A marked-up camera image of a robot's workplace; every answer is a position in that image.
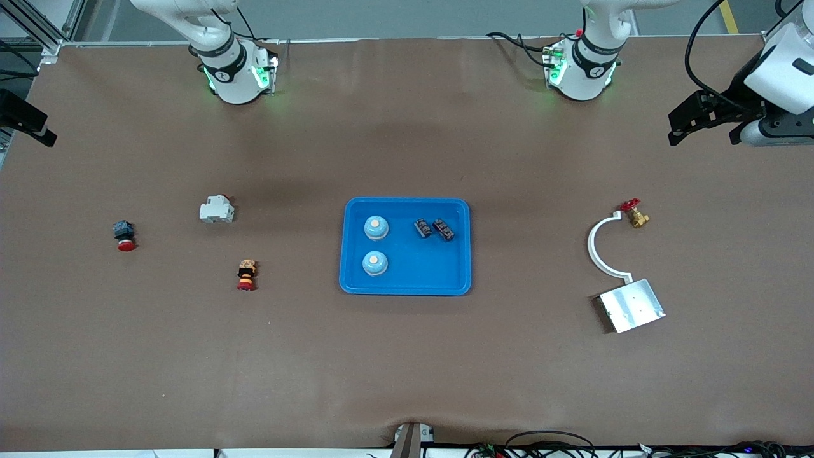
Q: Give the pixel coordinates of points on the red emergency stop button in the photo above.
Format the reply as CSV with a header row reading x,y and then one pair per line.
x,y
124,236

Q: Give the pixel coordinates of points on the dark connector block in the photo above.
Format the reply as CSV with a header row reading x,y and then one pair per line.
x,y
443,229
423,228

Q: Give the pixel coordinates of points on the orange and red push button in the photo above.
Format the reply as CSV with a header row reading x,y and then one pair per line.
x,y
247,274

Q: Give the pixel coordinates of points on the blue plastic tray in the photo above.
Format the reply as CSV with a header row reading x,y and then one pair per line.
x,y
413,277

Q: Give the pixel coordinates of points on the silver aluminium plate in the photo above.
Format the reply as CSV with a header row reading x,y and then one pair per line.
x,y
633,305

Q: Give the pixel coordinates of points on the white curved bracket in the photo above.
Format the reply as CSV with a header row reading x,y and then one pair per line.
x,y
590,248

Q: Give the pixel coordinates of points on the red and green connector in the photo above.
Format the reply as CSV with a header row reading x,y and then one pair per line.
x,y
488,450

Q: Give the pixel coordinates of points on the aluminium frame profile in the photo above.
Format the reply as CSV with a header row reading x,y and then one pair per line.
x,y
49,46

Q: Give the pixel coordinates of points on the grey table edge clamp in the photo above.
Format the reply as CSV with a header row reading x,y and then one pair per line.
x,y
407,445

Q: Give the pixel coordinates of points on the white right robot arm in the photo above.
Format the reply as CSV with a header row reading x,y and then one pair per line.
x,y
232,83

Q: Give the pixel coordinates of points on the white circuit breaker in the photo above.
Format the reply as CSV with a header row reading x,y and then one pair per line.
x,y
217,209

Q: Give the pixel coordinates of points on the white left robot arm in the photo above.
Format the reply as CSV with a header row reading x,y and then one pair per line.
x,y
588,76

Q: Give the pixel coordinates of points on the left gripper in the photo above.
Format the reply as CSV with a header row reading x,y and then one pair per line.
x,y
738,89

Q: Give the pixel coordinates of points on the light blue call bell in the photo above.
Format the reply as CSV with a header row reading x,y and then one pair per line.
x,y
374,263
376,228

